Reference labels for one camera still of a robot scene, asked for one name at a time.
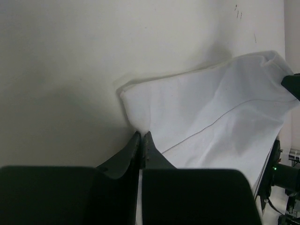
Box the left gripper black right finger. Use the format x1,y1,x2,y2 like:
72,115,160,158
142,133,261,225

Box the aluminium table edge rail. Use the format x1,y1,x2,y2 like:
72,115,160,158
255,139,280,202

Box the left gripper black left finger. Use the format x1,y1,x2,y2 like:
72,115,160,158
0,133,141,225

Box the white skirt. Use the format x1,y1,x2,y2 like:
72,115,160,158
120,51,299,204

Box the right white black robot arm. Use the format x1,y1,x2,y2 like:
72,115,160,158
268,149,300,225

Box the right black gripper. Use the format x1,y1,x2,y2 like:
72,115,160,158
281,73,300,100

